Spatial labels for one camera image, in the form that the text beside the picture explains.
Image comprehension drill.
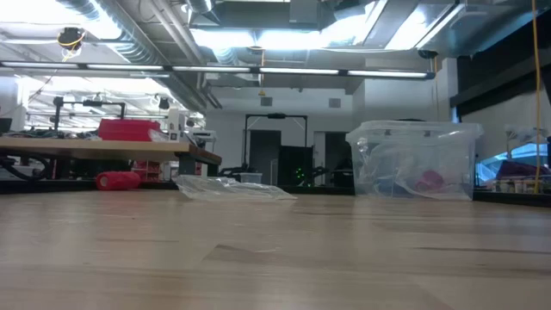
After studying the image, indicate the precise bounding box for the clear plastic storage bin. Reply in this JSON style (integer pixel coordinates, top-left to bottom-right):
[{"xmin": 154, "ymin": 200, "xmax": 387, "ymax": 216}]
[{"xmin": 345, "ymin": 120, "xmax": 485, "ymax": 202}]

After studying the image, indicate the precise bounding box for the long ceiling light bar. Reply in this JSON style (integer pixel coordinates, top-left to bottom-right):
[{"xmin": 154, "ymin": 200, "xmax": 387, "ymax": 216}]
[{"xmin": 0, "ymin": 59, "xmax": 436, "ymax": 81}]

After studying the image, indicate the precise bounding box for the black background rig frame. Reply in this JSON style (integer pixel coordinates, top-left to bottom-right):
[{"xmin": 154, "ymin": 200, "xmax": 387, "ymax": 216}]
[{"xmin": 244, "ymin": 113, "xmax": 309, "ymax": 186}]

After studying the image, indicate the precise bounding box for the black computer tower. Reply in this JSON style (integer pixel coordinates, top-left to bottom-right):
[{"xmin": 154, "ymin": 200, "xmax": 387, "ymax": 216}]
[{"xmin": 277, "ymin": 145, "xmax": 315, "ymax": 187}]

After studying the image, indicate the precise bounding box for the yellow hanging cable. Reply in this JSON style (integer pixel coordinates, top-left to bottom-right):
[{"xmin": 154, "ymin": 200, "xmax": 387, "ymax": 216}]
[{"xmin": 531, "ymin": 0, "xmax": 543, "ymax": 195}]

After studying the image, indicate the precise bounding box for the dark pink bandage roll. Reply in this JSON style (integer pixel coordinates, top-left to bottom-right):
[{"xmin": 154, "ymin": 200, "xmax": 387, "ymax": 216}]
[{"xmin": 414, "ymin": 170, "xmax": 446, "ymax": 194}]

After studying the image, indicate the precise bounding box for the cluttered storage shelf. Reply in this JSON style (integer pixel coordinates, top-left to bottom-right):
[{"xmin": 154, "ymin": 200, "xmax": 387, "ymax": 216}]
[{"xmin": 475, "ymin": 124, "xmax": 551, "ymax": 195}]

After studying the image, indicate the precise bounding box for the red bin on workbench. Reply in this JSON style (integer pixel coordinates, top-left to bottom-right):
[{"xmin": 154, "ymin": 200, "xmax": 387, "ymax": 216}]
[{"xmin": 97, "ymin": 119, "xmax": 163, "ymax": 142}]

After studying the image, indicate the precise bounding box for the yellow ceiling cable reel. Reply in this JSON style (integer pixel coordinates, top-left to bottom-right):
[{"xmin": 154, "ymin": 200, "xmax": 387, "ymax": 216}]
[{"xmin": 57, "ymin": 27, "xmax": 86, "ymax": 61}]

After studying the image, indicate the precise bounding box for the black aluminium rig frame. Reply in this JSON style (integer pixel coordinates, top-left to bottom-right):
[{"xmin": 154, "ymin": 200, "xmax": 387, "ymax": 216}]
[{"xmin": 0, "ymin": 178, "xmax": 551, "ymax": 208}]

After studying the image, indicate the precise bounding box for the blue bandage roll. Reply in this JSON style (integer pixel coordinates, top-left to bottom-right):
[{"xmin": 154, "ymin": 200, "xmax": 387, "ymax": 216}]
[{"xmin": 377, "ymin": 175, "xmax": 414, "ymax": 195}]

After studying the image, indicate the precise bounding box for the red bandage roll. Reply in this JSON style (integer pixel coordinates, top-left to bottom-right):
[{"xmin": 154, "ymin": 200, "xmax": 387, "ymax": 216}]
[{"xmin": 95, "ymin": 170, "xmax": 142, "ymax": 191}]

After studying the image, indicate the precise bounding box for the small clear box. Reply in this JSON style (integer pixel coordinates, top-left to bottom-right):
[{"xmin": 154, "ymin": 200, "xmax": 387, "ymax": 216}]
[{"xmin": 238, "ymin": 171, "xmax": 263, "ymax": 185}]

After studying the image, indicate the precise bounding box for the wooden workbench in background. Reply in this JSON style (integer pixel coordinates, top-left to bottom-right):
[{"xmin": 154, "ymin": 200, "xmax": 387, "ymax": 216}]
[{"xmin": 0, "ymin": 136, "xmax": 223, "ymax": 180}]

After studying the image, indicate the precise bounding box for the clear zipper bag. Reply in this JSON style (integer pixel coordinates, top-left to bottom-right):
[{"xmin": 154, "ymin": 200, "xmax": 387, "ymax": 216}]
[{"xmin": 174, "ymin": 174, "xmax": 298, "ymax": 202}]

